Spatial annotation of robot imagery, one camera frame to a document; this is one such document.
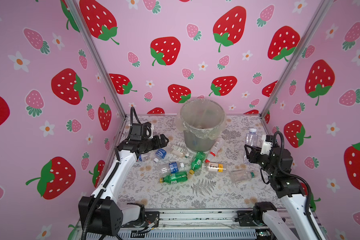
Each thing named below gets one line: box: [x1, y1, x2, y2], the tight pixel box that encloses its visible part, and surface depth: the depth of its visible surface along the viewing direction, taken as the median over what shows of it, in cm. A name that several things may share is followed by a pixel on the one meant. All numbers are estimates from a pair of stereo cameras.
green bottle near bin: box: [189, 151, 206, 175], surface depth 91 cm
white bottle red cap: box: [205, 137, 225, 163], surface depth 97 cm
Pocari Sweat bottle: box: [153, 148, 168, 163], surface depth 95 cm
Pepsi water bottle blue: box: [137, 154, 149, 162], surface depth 97 cm
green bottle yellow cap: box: [159, 171, 188, 184], surface depth 86 cm
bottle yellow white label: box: [204, 162, 228, 173], surface depth 89 cm
